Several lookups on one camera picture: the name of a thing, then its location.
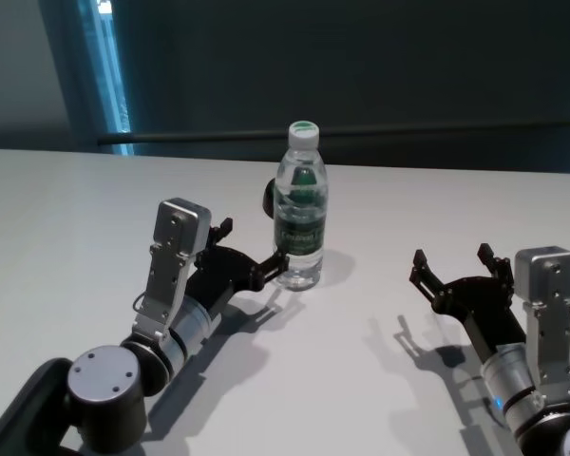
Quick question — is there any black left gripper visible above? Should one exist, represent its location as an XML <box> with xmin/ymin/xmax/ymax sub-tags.
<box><xmin>184</xmin><ymin>217</ymin><xmax>291</xmax><ymax>324</ymax></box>

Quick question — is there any narrow window strip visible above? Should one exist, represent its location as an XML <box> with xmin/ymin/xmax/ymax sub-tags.
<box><xmin>75</xmin><ymin>0</ymin><xmax>135</xmax><ymax>157</ymax></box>

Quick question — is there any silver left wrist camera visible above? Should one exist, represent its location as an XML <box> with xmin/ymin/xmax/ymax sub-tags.
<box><xmin>131</xmin><ymin>198</ymin><xmax>211</xmax><ymax>351</ymax></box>

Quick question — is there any clear water bottle green label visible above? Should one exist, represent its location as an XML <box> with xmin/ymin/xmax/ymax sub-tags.
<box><xmin>271</xmin><ymin>120</ymin><xmax>328</xmax><ymax>291</ymax></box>

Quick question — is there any grey horizontal handrail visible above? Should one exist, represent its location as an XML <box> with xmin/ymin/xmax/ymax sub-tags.
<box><xmin>97</xmin><ymin>126</ymin><xmax>570</xmax><ymax>143</ymax></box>

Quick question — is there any green YES button black base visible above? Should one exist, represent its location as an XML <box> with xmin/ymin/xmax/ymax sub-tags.
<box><xmin>261</xmin><ymin>178</ymin><xmax>280</xmax><ymax>222</ymax></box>

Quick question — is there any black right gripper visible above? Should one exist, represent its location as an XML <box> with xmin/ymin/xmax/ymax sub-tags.
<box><xmin>409</xmin><ymin>242</ymin><xmax>527</xmax><ymax>365</ymax></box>

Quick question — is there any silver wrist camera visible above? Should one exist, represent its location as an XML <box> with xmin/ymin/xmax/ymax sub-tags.
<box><xmin>131</xmin><ymin>198</ymin><xmax>211</xmax><ymax>351</ymax></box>
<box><xmin>513</xmin><ymin>245</ymin><xmax>570</xmax><ymax>395</ymax></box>

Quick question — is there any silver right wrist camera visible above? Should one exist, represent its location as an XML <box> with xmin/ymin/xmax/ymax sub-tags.
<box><xmin>513</xmin><ymin>245</ymin><xmax>570</xmax><ymax>395</ymax></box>

